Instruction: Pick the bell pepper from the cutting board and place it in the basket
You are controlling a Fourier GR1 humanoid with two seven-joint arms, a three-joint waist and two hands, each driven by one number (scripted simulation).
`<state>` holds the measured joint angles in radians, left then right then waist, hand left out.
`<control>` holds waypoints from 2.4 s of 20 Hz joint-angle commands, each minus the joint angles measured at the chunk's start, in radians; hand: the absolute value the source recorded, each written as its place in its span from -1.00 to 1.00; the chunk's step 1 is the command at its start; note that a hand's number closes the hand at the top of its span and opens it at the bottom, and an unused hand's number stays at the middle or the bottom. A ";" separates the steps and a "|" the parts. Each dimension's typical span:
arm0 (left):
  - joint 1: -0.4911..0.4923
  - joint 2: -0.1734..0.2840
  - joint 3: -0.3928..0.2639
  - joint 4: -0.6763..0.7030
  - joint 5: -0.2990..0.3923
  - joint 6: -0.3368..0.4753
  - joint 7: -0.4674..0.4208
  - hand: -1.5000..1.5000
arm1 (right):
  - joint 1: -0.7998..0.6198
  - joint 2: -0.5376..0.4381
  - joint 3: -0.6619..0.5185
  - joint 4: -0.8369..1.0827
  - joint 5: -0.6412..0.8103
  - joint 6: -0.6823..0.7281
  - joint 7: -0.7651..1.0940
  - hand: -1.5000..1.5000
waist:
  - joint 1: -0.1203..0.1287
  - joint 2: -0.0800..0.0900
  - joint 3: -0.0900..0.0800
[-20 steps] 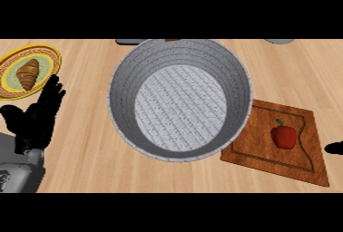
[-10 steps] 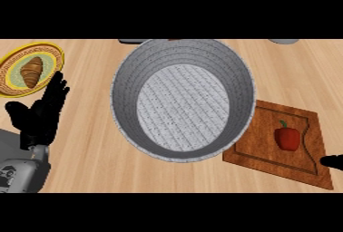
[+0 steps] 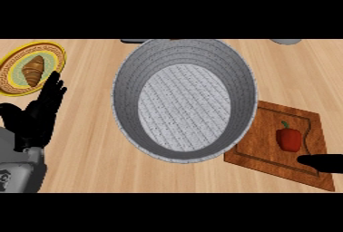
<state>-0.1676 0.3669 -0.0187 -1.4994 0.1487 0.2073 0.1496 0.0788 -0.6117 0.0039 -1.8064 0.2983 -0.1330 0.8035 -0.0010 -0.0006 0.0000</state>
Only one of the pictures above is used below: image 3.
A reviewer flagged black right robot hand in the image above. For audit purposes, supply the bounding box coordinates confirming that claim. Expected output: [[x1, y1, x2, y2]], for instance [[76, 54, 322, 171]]
[[295, 153, 343, 174]]

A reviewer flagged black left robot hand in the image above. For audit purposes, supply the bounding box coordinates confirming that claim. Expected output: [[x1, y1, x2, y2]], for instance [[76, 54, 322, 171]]
[[0, 71, 67, 153]]

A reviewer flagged red bell pepper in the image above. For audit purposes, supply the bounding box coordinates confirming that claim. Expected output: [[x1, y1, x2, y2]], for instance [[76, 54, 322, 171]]
[[274, 121, 302, 153]]

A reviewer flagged brown wooden cutting board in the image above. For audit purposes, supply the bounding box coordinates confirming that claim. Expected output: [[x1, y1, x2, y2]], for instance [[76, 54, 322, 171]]
[[221, 100, 335, 192]]

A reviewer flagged grey woven basket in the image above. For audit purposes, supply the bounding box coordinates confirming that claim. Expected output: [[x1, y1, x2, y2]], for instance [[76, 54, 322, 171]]
[[110, 39, 260, 164]]

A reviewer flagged yellow patterned plate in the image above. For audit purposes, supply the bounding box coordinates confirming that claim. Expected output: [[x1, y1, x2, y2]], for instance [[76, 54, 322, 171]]
[[0, 41, 67, 98]]

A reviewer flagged brown croissant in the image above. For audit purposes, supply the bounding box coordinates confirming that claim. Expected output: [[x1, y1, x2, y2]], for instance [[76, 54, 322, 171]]
[[20, 54, 45, 88]]

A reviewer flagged grey round object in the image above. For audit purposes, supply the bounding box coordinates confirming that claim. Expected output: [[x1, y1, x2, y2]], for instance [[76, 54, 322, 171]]
[[268, 39, 304, 46]]

